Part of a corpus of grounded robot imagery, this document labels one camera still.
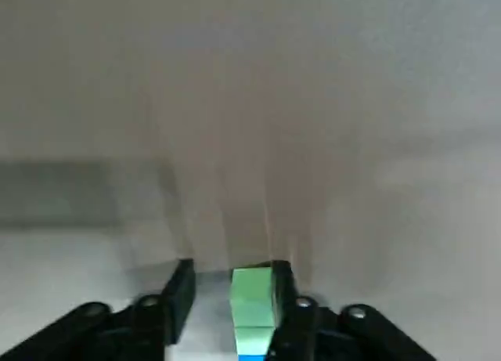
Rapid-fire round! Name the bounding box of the green magnetic cube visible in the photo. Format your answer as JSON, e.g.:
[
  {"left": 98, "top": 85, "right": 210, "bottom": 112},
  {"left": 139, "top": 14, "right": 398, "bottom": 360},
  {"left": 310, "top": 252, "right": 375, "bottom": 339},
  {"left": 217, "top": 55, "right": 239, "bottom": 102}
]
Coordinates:
[{"left": 229, "top": 263, "right": 274, "bottom": 355}]

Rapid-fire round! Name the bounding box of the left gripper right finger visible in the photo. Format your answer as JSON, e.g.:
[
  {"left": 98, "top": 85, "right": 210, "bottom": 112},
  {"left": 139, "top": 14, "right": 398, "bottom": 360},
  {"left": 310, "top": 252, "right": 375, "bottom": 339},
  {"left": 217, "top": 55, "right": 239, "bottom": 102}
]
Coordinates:
[{"left": 265, "top": 260, "right": 439, "bottom": 361}]

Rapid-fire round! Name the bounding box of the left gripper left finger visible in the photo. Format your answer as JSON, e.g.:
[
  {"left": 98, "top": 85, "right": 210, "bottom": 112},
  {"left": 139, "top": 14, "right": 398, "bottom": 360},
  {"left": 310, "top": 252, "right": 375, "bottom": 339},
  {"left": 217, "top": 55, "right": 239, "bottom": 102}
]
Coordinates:
[{"left": 0, "top": 258, "right": 196, "bottom": 361}]

